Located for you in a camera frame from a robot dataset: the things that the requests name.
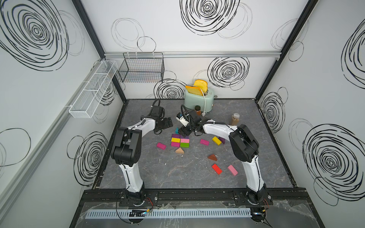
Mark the rear toast slice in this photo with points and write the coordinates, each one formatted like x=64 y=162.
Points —
x=203 y=85

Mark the light pink block front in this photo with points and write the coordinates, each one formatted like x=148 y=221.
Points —
x=232 y=170

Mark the grey slotted cable duct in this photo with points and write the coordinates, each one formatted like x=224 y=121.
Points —
x=169 y=213

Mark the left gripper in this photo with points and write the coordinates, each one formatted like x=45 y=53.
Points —
x=166 y=125

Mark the yellow block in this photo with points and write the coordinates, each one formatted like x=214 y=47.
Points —
x=217 y=140
x=176 y=140

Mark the toast slice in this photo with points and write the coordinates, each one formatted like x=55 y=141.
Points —
x=195 y=90
x=203 y=85

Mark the red block front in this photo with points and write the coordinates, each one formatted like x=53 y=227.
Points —
x=217 y=169

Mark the black wire basket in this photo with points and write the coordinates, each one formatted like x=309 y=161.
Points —
x=142 y=67

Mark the brown spice bottle black cap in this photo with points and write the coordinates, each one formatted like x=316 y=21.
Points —
x=198 y=110

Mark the black mounting rail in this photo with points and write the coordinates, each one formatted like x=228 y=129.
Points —
x=158 y=197

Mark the mint green toaster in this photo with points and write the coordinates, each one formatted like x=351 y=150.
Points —
x=205 y=102

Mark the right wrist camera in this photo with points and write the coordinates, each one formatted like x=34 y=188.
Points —
x=180 y=117

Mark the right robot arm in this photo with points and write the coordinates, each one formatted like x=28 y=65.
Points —
x=244 y=145

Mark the purple triangle block right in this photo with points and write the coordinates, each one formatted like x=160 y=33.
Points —
x=222 y=140

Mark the white wire shelf basket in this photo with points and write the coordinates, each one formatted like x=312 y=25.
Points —
x=91 y=96

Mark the green block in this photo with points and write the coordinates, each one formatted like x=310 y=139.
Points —
x=184 y=145

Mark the front toast slice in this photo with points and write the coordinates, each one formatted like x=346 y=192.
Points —
x=195 y=90

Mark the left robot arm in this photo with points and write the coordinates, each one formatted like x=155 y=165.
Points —
x=127 y=149

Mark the glass jar tan spice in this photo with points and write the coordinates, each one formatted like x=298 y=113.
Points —
x=235 y=119

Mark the dark purple block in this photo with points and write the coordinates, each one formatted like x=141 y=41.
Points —
x=175 y=136

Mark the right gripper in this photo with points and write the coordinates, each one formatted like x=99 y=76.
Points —
x=182 y=130

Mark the magenta block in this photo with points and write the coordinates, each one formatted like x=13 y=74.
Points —
x=204 y=142
x=161 y=146
x=175 y=144

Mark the brown triangle block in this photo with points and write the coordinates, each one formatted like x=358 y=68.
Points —
x=212 y=157

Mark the tan wooden triangle block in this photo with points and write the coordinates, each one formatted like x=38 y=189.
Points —
x=179 y=151

